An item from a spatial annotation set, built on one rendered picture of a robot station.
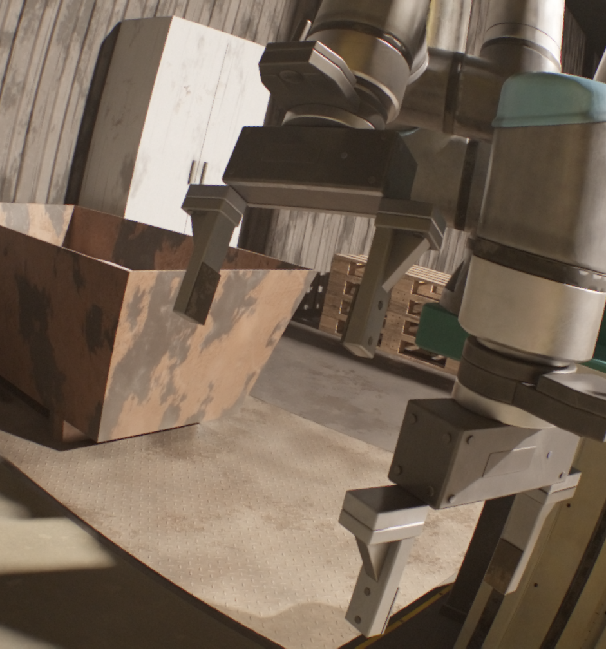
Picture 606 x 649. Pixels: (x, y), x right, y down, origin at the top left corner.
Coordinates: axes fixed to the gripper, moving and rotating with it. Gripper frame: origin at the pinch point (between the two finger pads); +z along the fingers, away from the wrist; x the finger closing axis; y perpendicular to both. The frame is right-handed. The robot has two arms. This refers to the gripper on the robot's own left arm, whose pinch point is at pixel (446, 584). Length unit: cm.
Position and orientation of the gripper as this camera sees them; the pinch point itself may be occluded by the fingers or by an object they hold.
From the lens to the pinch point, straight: 49.4
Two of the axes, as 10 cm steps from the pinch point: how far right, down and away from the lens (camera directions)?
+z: -2.0, 9.6, 1.9
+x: -8.3, -0.6, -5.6
